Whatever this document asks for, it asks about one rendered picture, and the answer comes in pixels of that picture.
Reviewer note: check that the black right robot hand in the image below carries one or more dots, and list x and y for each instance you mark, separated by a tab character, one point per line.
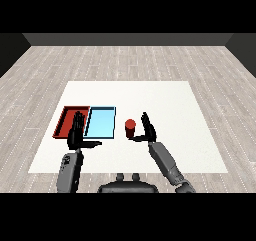
149	131

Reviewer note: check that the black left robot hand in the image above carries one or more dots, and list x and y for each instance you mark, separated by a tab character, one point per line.
75	137

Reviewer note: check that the red shallow open box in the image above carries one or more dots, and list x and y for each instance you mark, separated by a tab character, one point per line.
66	122

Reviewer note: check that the small red can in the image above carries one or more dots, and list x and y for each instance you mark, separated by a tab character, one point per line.
130	128

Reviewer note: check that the light blue shallow open box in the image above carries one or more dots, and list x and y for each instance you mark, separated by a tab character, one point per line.
101	122

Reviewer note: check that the dark grey robot body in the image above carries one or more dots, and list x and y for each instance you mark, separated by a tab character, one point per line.
128	186

